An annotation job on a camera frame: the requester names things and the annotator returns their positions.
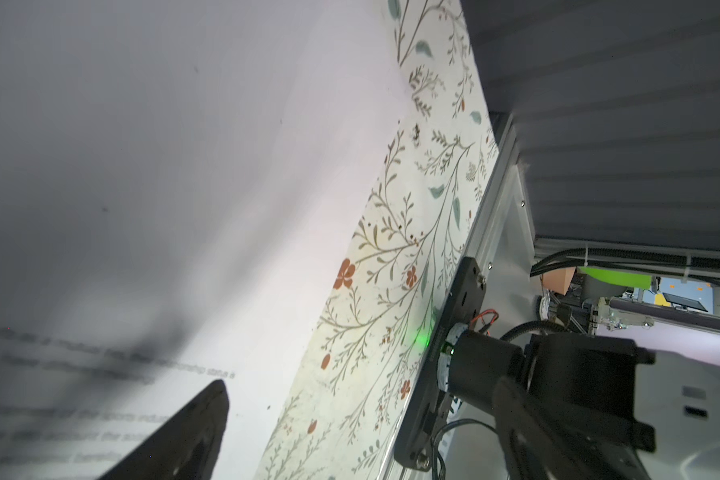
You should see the white printed paper sheet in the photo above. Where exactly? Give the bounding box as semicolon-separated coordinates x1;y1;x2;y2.
0;1;407;479

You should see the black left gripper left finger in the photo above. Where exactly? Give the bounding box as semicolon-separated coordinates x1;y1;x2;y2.
101;380;229;480

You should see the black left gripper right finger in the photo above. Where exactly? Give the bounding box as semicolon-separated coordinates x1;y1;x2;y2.
493;378;649;479

